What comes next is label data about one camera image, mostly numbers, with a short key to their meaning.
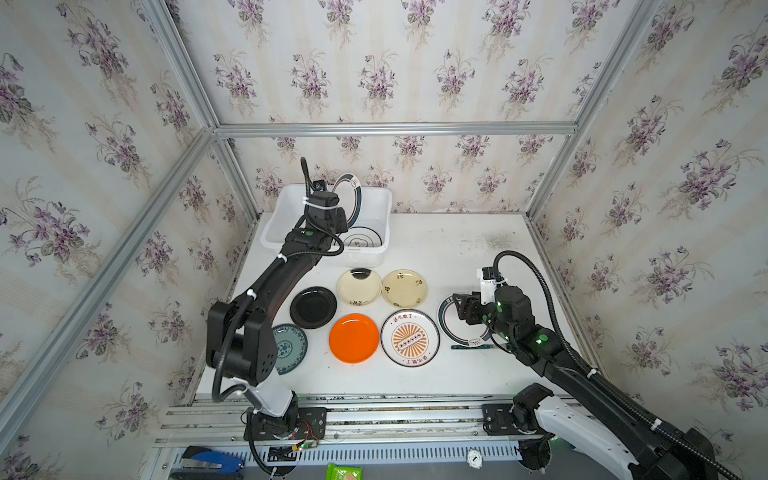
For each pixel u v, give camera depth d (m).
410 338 0.88
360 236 1.11
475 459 0.69
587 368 0.50
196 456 0.68
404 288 0.98
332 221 0.66
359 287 0.99
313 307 0.92
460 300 0.76
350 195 0.95
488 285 0.70
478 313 0.70
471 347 0.85
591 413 0.49
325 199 0.64
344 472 0.66
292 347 0.86
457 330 0.88
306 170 0.67
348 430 0.73
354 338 0.88
